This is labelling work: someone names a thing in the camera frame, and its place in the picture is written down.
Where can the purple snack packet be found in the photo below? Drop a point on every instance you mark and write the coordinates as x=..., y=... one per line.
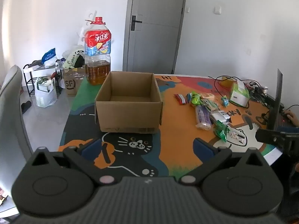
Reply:
x=202, y=117

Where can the black slipper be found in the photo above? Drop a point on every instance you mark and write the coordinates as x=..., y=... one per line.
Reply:
x=26, y=106

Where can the white wall switch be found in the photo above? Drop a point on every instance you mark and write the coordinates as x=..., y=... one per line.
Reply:
x=217, y=9

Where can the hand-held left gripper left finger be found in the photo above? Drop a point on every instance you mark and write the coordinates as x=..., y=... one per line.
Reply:
x=92, y=149

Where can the yellow box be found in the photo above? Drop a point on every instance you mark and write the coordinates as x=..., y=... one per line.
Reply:
x=227, y=81

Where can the blue snack packet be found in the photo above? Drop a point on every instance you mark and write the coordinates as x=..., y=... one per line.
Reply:
x=189, y=97

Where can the white snack packet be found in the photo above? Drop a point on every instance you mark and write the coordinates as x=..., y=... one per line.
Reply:
x=219, y=116

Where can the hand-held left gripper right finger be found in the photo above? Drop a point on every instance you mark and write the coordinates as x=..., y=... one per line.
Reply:
x=203, y=149

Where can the white plastic shopping bag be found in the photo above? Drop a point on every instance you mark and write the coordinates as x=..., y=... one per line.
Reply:
x=45, y=95

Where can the white foam packing piece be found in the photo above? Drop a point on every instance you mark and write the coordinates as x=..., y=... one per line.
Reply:
x=83, y=30

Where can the grey chair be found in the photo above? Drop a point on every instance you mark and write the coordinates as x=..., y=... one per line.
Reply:
x=11, y=121

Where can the dark green patterned snack packet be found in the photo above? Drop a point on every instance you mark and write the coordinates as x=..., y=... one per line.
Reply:
x=221, y=130

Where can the black laptop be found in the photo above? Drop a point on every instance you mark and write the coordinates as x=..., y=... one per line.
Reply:
x=274, y=102

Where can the green and white tissue box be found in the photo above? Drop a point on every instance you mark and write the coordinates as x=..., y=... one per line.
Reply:
x=239, y=94

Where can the blue and white bag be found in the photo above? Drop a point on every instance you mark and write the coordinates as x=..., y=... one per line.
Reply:
x=49, y=57

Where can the small blue candy packet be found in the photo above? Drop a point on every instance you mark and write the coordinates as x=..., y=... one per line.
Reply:
x=224, y=101

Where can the brown cardboard box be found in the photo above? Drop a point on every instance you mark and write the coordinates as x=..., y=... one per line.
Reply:
x=128, y=105

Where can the beige biscuit packet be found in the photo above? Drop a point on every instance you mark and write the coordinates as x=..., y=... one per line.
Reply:
x=208, y=95

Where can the large iced tea bottle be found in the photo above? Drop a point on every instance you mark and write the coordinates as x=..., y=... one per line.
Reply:
x=97, y=51

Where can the red snack packet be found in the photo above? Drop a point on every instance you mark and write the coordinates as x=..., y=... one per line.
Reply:
x=180, y=99

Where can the black shoe rack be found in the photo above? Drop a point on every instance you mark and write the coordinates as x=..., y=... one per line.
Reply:
x=31, y=74

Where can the panda print bag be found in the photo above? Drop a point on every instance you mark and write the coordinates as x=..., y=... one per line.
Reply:
x=73, y=57

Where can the colourful printed table mat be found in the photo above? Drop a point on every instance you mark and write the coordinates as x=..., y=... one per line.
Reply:
x=177, y=126

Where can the grey door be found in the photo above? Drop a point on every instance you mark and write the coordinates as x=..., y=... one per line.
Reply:
x=154, y=28

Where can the power strip with plugs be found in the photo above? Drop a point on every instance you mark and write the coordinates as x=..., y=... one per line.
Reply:
x=258, y=87

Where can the clear packet of white sweets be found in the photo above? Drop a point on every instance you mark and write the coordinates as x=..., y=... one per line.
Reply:
x=237, y=136

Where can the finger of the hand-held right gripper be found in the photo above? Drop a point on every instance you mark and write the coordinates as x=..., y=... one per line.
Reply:
x=266, y=136

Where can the lime green snack packet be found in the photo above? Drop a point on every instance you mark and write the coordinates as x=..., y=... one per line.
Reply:
x=196, y=99

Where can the brown printed shipping carton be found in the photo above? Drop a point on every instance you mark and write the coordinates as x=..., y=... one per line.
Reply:
x=73, y=81

